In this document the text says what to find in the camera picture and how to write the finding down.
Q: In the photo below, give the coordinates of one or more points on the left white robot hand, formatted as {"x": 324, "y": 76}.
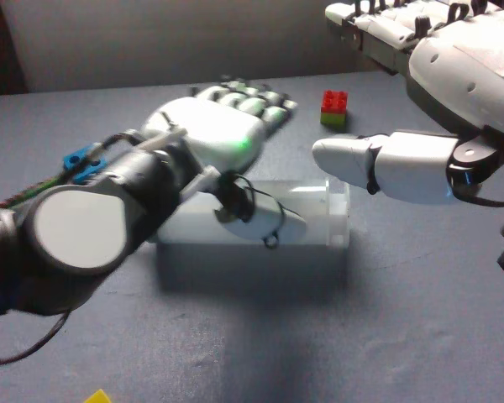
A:
{"x": 210, "y": 126}

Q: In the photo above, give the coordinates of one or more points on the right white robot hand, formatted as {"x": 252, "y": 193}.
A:
{"x": 411, "y": 168}

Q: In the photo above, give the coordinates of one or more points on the white plastic cup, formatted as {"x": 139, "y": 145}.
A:
{"x": 339, "y": 214}

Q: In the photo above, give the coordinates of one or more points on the green toy brick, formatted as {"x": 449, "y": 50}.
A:
{"x": 333, "y": 119}

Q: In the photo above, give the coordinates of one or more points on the red toy brick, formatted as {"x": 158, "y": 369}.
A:
{"x": 335, "y": 101}

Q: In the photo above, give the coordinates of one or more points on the blue block with four holes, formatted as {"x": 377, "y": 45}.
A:
{"x": 77, "y": 159}

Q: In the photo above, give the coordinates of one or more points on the yellow toy block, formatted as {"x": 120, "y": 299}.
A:
{"x": 98, "y": 398}

